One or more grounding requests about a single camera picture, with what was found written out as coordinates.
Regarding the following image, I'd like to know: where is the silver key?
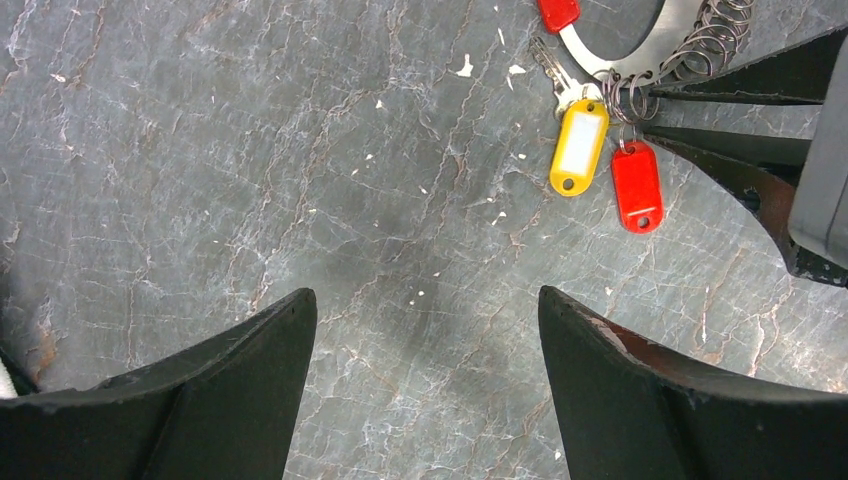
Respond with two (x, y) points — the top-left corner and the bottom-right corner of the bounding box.
(528, 36), (584, 119)

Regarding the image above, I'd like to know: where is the large metal keyring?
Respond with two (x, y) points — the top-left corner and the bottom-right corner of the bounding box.
(557, 1), (755, 126)

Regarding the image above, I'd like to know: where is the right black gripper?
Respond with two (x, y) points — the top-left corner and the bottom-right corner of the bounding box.
(643, 26), (847, 287)

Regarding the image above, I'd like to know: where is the red key tag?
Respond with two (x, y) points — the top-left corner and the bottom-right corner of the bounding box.
(611, 141), (664, 234)

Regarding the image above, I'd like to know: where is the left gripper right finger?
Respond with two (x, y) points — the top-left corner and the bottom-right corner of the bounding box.
(538, 286), (847, 479)

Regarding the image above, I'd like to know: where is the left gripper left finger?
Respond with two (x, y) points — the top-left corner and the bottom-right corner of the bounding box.
(1, 288), (317, 479)

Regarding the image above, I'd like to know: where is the yellow key tag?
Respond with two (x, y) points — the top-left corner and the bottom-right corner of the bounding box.
(549, 99), (609, 197)

